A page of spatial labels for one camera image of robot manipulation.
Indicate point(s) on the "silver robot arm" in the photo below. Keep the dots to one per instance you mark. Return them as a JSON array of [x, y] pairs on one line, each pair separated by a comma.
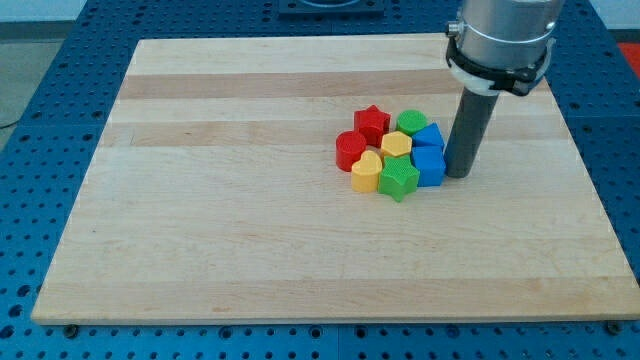
[[499, 46]]

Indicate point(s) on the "red cylinder block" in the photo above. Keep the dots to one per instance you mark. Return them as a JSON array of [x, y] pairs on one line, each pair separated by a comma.
[[349, 146]]

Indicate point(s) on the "yellow heart block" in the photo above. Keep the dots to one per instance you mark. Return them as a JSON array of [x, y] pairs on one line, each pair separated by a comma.
[[365, 172]]

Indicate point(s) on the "green star block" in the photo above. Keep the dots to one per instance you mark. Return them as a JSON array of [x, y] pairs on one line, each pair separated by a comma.
[[398, 177]]

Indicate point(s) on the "red star block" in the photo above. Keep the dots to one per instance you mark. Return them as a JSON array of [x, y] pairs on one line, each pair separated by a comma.
[[372, 123]]

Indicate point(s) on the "yellow hexagon block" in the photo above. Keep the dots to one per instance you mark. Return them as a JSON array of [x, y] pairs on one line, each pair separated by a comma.
[[395, 144]]

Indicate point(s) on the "wooden board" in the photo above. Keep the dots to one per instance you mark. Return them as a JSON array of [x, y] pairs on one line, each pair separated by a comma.
[[213, 197]]

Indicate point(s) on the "green cylinder block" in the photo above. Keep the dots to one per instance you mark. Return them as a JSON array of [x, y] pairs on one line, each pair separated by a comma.
[[411, 121]]

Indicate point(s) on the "blue cube block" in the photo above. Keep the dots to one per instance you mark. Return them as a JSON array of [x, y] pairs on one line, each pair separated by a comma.
[[429, 160]]

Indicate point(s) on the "blue triangle block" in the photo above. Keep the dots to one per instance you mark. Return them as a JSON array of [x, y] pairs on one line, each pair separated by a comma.
[[429, 136]]

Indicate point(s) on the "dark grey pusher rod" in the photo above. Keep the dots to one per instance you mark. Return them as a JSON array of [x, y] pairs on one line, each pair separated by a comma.
[[466, 135]]

